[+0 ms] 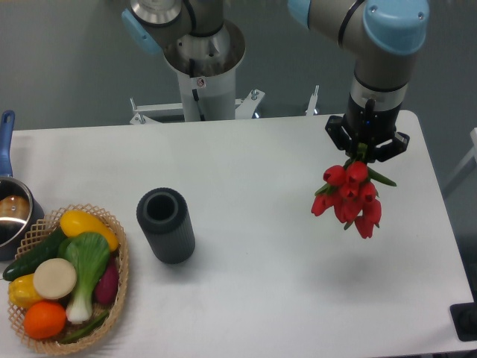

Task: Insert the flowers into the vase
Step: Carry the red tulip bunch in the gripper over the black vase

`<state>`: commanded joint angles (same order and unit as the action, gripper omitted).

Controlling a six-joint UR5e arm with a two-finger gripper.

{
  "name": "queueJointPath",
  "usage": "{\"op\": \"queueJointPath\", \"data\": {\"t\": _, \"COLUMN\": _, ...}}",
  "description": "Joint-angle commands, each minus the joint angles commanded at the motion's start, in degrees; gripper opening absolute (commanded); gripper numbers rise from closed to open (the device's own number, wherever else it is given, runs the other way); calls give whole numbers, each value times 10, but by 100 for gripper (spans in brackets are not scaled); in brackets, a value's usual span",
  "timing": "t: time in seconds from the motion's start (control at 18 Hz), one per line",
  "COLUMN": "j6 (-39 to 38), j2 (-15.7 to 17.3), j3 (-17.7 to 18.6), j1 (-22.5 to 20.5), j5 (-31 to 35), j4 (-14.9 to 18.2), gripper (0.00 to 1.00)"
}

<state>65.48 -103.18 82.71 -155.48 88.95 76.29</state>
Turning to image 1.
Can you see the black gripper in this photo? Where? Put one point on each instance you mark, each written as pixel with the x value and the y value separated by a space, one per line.
pixel 366 123

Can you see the red tulip bouquet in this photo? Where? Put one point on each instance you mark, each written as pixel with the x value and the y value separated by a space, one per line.
pixel 349 190

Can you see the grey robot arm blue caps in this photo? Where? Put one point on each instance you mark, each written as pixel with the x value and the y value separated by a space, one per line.
pixel 384 36

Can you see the dark grey ribbed vase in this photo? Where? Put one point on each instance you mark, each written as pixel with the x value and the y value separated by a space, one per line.
pixel 163 216

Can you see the white furniture at right edge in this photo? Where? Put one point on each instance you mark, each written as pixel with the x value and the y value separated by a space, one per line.
pixel 462 170

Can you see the black device at table edge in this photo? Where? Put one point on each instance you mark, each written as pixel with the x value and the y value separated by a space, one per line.
pixel 464 320

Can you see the purple sweet potato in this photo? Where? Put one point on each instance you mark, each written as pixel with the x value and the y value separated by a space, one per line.
pixel 107 287

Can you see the green bok choy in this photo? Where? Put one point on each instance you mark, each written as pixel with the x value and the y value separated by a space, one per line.
pixel 89 254

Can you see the yellow squash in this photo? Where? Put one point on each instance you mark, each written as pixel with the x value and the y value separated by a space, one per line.
pixel 76 222

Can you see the green bean pod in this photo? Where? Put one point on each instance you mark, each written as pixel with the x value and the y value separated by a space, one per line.
pixel 86 330

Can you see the woven wicker basket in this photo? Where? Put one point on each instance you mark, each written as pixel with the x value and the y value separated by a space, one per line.
pixel 38 232

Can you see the green cucumber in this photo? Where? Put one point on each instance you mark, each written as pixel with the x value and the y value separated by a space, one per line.
pixel 30 261

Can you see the orange fruit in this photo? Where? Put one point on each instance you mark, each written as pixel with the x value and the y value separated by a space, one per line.
pixel 44 320

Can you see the yellow bell pepper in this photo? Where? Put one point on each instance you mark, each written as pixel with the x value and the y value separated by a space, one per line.
pixel 22 292

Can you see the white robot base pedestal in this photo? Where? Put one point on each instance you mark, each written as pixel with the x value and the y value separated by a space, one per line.
pixel 206 74

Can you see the blue handled saucepan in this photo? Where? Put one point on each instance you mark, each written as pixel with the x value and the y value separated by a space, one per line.
pixel 19 209

